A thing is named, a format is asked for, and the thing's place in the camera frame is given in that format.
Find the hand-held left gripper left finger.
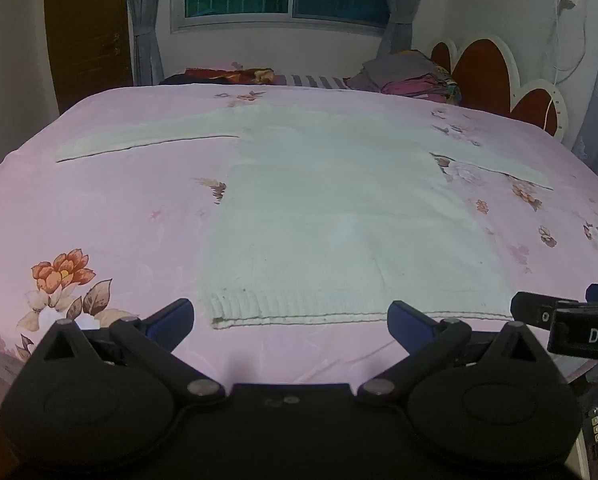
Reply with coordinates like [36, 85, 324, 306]
[22, 298, 226, 407]

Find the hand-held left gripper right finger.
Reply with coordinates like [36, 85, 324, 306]
[357, 301, 562, 404]

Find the white knit sweater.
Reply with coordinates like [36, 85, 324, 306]
[55, 102, 554, 331]

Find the stack of folded clothes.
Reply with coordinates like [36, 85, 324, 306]
[346, 50, 462, 106]

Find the pink floral bedsheet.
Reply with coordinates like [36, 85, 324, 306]
[0, 82, 598, 411]

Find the white and red headboard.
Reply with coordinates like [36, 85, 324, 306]
[429, 35, 570, 138]

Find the striped cloth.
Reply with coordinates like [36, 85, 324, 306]
[274, 74, 352, 90]

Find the brown wooden wardrobe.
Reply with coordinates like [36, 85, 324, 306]
[43, 0, 135, 116]

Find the grey curtain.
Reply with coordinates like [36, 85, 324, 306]
[376, 0, 437, 58]
[124, 0, 166, 86]

